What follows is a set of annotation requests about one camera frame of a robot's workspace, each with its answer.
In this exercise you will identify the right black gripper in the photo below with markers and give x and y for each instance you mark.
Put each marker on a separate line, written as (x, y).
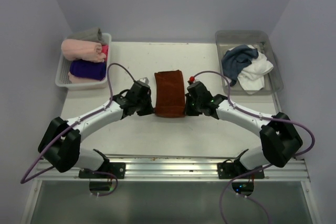
(188, 111)

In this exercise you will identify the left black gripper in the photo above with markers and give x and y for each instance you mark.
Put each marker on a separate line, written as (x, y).
(149, 109)

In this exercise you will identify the brown rust towel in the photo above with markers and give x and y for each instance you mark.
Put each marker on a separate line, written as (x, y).
(170, 96)

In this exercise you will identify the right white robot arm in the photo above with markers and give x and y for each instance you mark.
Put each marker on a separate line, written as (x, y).
(279, 138)

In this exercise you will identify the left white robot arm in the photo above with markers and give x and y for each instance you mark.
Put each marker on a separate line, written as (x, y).
(61, 142)

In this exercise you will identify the purple rolled towel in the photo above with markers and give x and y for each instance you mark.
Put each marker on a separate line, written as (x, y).
(88, 69)

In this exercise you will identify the blue grey towel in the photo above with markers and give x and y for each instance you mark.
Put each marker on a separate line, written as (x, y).
(236, 59)

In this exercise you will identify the white crumpled towel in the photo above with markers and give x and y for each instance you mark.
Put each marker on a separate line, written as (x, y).
(251, 78)

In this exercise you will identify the hot pink rolled towel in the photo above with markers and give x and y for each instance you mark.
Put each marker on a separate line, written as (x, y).
(105, 49)

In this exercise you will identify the clear plastic bin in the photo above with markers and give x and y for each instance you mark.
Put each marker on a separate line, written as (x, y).
(226, 39)

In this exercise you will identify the pale pink lower towel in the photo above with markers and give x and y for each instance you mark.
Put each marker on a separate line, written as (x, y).
(78, 80)

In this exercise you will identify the grey rolled towel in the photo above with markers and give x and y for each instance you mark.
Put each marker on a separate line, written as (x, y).
(92, 34)

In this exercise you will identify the white plastic basket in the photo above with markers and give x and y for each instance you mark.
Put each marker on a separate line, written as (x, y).
(62, 79)

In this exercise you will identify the light pink rolled towel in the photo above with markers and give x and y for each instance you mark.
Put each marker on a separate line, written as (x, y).
(73, 49)

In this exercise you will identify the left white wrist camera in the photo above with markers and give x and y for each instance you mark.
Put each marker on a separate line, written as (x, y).
(144, 80)

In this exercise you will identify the aluminium mounting rail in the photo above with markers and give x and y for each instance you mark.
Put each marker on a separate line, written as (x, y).
(197, 169)

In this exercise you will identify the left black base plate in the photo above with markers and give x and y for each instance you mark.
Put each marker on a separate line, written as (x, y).
(115, 168)

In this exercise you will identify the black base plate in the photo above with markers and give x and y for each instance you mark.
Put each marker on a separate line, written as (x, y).
(232, 168)
(115, 168)

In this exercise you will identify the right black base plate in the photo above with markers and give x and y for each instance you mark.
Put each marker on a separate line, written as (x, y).
(232, 168)

